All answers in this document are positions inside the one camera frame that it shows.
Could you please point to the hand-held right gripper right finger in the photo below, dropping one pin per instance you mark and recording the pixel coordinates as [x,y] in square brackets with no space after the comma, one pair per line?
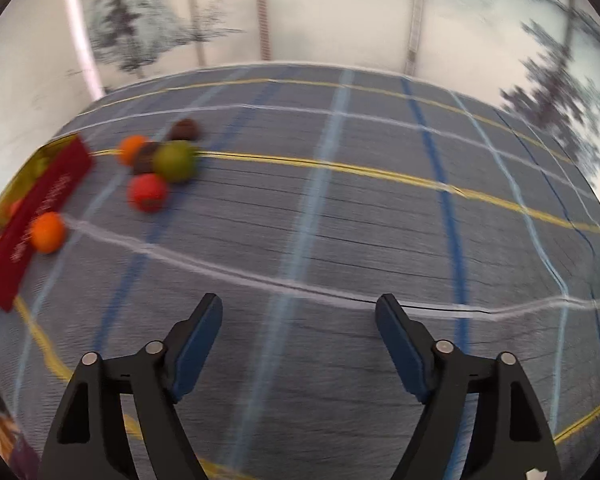
[400,345]

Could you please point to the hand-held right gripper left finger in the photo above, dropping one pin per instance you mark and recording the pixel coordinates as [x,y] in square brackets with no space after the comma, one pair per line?
[200,345]

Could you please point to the red fruit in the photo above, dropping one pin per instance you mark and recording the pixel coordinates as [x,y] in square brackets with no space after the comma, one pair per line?
[148,192]

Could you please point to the green fruit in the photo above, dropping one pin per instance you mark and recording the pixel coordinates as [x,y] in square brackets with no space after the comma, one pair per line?
[176,161]

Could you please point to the orange tangerine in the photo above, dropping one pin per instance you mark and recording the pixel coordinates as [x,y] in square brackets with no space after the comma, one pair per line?
[47,231]
[132,149]

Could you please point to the dark brown fruit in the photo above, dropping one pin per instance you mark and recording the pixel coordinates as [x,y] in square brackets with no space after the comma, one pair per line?
[185,130]
[144,159]

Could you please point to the red and gold tin box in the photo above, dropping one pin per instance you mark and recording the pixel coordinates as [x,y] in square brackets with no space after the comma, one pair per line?
[40,205]

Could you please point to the blue plaid tablecloth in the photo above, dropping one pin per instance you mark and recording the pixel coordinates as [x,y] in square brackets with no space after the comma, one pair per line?
[330,235]

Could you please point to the painted folding screen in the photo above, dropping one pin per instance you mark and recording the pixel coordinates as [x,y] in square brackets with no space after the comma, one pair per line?
[330,10]

